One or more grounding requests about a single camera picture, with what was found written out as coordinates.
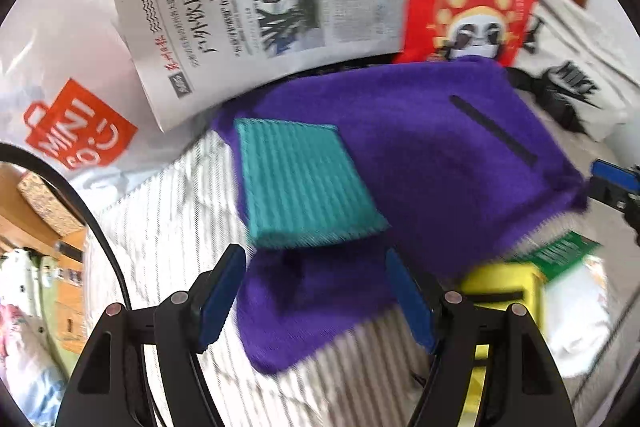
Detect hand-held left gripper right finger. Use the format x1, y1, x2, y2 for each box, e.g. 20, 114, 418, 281
384, 248, 578, 427

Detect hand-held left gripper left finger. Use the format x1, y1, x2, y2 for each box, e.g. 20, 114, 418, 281
56, 243, 247, 427

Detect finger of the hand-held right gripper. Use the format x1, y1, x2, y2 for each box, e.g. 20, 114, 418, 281
586, 159, 640, 248

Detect teal cloth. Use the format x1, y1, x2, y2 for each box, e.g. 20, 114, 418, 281
234, 118, 391, 250

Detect purple towel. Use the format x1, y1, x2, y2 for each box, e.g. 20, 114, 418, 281
210, 57, 591, 375

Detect green packet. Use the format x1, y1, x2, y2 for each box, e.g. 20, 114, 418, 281
522, 231, 601, 283

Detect striped bedsheet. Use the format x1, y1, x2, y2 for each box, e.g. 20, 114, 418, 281
82, 129, 640, 427

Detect white tote bag black logo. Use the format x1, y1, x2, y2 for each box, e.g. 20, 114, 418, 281
510, 0, 633, 142

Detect wooden cabinet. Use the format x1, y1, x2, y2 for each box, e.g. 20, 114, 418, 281
0, 164, 87, 353

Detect wicker box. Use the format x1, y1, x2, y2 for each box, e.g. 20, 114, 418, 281
17, 171, 83, 238

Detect pile of clothes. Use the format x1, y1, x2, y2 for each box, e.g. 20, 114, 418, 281
0, 247, 66, 408

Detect white plastic bag red logo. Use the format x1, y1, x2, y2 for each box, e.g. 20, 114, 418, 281
0, 0, 236, 202

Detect black bag strap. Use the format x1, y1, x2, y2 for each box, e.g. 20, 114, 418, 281
505, 67, 586, 132

